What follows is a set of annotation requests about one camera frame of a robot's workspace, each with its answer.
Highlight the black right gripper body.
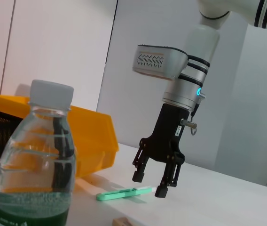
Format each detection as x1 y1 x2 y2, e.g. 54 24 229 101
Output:
140 103 191 165

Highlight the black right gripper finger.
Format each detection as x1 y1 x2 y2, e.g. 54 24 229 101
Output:
132 141 149 183
154 161 184 198

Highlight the beige eraser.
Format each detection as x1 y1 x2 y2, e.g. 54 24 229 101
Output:
112 217 135 226

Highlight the green label water bottle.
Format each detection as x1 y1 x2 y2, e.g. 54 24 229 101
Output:
0 79 78 226

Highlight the yellow plastic bin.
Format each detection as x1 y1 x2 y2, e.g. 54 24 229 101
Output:
0 93 119 178

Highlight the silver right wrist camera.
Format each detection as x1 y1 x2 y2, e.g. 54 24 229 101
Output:
131 44 189 82

